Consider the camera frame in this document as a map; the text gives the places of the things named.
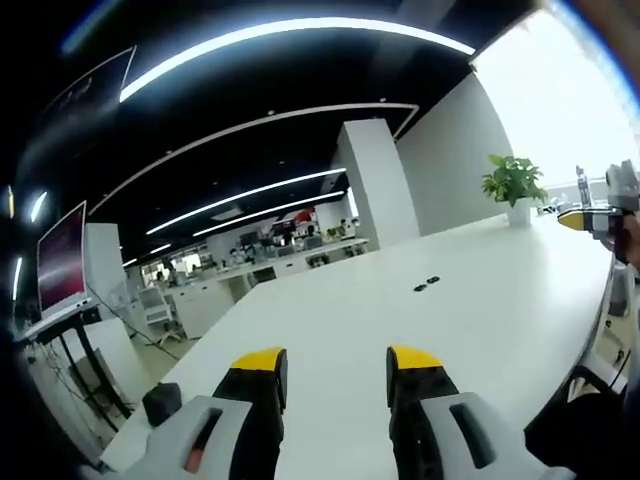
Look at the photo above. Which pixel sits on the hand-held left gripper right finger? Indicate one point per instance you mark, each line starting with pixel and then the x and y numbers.
pixel 440 425

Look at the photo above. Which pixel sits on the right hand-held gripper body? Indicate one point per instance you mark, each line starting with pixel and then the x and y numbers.
pixel 624 182

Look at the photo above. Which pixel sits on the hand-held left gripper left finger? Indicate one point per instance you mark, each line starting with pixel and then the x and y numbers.
pixel 227 425

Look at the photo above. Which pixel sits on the small black box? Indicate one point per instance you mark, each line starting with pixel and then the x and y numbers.
pixel 161 404

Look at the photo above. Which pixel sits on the grey office chair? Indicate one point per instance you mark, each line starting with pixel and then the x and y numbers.
pixel 619 292

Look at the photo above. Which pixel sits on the green plant in white pot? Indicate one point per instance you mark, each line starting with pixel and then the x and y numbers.
pixel 515 185

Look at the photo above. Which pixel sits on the white office chair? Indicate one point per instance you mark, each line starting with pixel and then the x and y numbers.
pixel 157 310

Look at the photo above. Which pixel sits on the black office chair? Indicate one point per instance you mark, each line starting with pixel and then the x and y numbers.
pixel 580 425

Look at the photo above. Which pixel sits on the black monitor stand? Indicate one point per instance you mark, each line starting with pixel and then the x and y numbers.
pixel 95 370

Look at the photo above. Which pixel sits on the straight ceiling light strip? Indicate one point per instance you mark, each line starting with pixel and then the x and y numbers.
pixel 250 195
pixel 270 212

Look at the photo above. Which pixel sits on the white-framed monitor screen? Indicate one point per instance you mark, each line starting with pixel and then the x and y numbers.
pixel 62 257

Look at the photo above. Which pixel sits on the curved ceiling light strip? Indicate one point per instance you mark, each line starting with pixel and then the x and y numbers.
pixel 280 37

